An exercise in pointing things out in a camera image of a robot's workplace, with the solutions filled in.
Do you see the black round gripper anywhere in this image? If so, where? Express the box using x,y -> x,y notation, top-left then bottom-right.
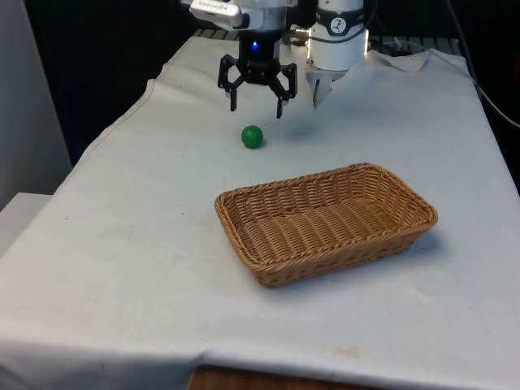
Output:
217,30 -> 298,119

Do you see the green ball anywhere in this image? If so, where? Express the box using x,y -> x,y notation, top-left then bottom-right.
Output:
240,124 -> 264,150

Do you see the brown wicker basket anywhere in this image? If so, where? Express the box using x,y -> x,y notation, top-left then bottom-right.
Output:
214,162 -> 440,289

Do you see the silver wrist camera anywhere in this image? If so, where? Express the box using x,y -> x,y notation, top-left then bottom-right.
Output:
180,0 -> 251,32

